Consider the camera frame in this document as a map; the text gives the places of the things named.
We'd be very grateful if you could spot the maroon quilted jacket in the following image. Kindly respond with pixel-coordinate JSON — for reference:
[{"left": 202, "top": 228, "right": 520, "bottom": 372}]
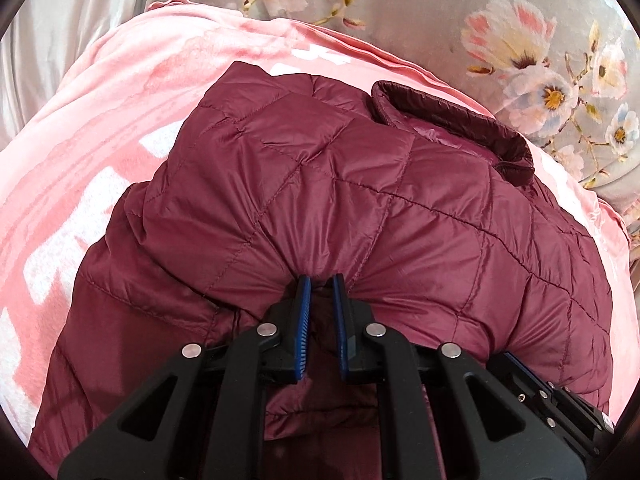
[{"left": 27, "top": 60, "right": 617, "bottom": 480}]

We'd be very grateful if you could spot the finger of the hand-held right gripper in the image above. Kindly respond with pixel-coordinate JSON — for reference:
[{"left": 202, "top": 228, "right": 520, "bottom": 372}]
[{"left": 487, "top": 352, "right": 555, "bottom": 412}]

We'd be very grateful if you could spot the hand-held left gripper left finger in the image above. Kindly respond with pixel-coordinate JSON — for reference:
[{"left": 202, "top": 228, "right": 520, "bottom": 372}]
[{"left": 57, "top": 275, "right": 312, "bottom": 480}]

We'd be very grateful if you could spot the silver satin cloth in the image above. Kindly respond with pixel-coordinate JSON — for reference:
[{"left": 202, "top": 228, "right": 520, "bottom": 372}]
[{"left": 0, "top": 0, "right": 161, "bottom": 153}]

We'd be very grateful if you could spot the grey floral bedsheet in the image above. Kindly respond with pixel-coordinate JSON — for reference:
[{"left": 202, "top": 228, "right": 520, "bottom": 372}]
[{"left": 145, "top": 0, "right": 640, "bottom": 261}]

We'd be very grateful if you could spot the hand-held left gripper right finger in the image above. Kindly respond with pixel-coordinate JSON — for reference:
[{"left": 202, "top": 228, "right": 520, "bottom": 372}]
[{"left": 333, "top": 274, "right": 584, "bottom": 480}]

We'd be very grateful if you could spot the pink patterned blanket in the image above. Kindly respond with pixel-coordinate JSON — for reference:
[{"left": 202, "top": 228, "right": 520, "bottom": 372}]
[{"left": 0, "top": 0, "right": 635, "bottom": 433}]

